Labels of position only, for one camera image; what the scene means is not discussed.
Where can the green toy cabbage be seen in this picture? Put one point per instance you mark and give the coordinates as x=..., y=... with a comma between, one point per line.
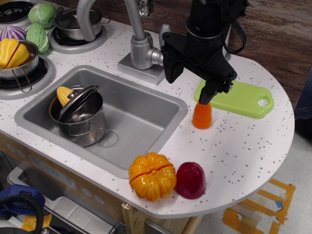
x=42, y=13
x=37, y=35

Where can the silver toy faucet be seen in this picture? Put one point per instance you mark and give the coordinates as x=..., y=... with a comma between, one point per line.
x=144, y=60

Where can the steel pot lid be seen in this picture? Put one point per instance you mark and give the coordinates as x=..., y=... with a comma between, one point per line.
x=77, y=100

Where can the green toy cabbage upper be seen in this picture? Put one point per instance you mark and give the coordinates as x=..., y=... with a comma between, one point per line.
x=42, y=13

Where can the small steel pot on burner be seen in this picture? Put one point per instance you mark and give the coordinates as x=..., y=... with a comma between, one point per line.
x=67, y=22

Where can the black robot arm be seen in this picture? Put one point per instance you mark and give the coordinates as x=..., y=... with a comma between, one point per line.
x=208, y=18

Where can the grey soap dispenser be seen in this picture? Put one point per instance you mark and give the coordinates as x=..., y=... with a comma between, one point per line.
x=163, y=29

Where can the blue clamp with black hose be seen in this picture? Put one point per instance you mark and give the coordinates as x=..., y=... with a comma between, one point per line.
x=23, y=200

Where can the yellow toy corn cob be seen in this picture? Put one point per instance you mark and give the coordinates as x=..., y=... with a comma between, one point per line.
x=63, y=94

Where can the purple toy onion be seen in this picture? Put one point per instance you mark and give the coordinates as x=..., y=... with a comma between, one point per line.
x=12, y=32

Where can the grey toy sink basin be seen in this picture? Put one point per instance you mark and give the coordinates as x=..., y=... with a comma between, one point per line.
x=139, y=119

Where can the green toy cabbage lower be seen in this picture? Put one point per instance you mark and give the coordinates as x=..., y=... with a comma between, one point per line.
x=37, y=35

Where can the dark red toy fruit half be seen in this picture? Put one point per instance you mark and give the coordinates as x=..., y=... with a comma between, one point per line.
x=191, y=181

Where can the green cutting board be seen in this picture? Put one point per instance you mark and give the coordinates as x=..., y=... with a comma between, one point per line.
x=246, y=100

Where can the yellow toy bell pepper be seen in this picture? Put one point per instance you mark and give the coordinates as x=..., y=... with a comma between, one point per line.
x=12, y=53

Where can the orange toy pumpkin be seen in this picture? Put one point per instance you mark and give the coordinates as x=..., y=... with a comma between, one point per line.
x=152, y=177

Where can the orange toy carrot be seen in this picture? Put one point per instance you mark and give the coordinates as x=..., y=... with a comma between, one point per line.
x=202, y=116

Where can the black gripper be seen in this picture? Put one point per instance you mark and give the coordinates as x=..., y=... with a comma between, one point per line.
x=202, y=56

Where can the steel pot in sink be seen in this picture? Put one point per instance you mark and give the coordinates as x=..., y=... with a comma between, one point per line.
x=86, y=126

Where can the steel strainer bowl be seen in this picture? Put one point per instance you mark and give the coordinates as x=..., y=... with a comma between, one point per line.
x=23, y=77

